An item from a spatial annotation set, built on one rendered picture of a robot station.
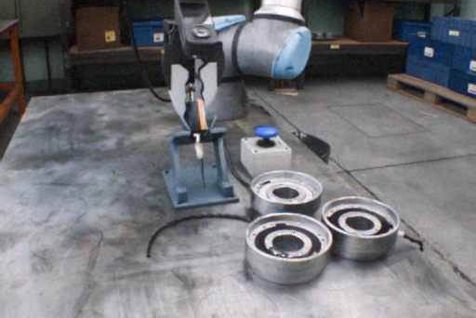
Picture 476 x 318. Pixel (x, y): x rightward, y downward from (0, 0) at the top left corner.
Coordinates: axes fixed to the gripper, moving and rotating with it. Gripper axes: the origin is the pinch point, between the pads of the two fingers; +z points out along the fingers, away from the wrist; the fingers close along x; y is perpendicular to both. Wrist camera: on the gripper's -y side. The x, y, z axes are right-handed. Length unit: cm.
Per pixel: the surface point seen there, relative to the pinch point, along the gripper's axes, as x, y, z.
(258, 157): -10.7, -1.4, 8.5
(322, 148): -77, 94, 53
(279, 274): -3.1, -29.4, 10.1
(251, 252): -0.8, -26.1, 8.8
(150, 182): 7.4, 1.2, 12.1
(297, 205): -10.3, -18.1, 8.5
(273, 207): -7.3, -16.8, 9.0
